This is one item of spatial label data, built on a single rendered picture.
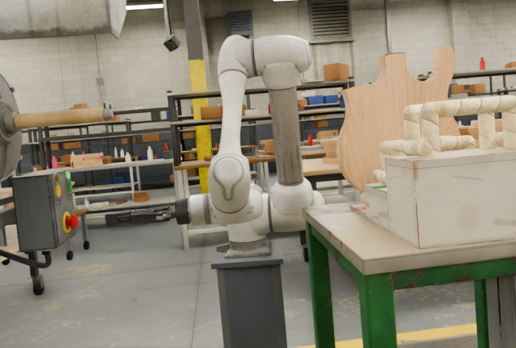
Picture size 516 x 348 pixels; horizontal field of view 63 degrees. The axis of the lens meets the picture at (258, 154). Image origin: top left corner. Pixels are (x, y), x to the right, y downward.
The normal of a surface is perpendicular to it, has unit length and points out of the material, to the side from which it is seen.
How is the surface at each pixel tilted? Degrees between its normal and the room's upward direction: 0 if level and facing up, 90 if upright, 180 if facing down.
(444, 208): 90
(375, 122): 90
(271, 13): 90
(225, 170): 66
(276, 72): 113
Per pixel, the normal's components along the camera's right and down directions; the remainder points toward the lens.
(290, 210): -0.09, 0.29
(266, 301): -0.04, 0.06
